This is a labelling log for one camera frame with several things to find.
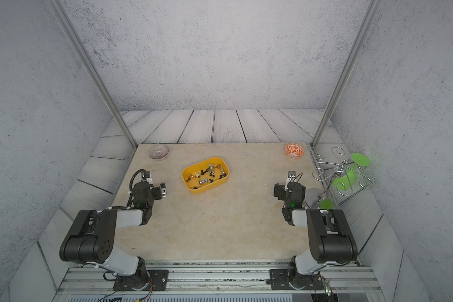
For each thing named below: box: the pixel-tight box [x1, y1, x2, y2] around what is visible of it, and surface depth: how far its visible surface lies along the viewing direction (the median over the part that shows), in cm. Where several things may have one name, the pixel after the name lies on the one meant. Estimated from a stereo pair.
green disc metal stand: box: [305, 152, 371, 210], surface depth 79 cm
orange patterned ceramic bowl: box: [284, 143, 305, 160], surface depth 117 cm
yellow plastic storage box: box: [181, 156, 230, 195], surface depth 107 cm
